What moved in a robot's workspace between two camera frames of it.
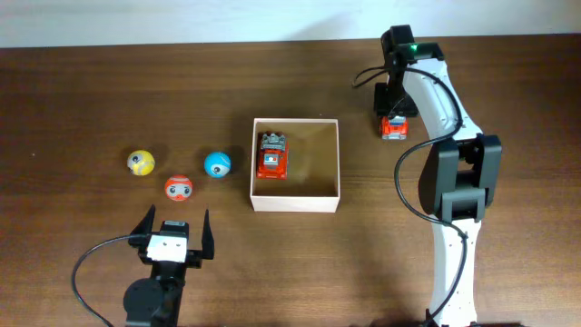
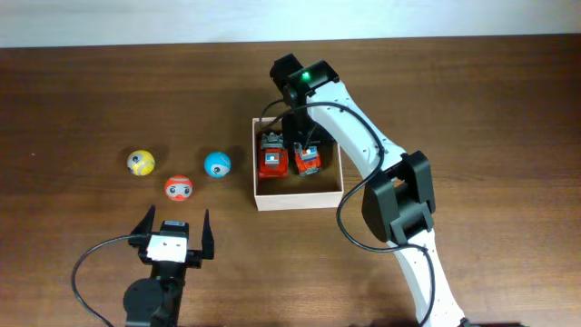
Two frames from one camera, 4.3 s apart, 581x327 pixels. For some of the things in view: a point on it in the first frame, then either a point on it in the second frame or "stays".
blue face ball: [217, 164] stays
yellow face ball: [141, 163] stays
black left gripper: [194, 259] stays
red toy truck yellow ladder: [394, 128] to [308, 159]
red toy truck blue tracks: [272, 156] stays
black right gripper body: [393, 100] to [298, 125]
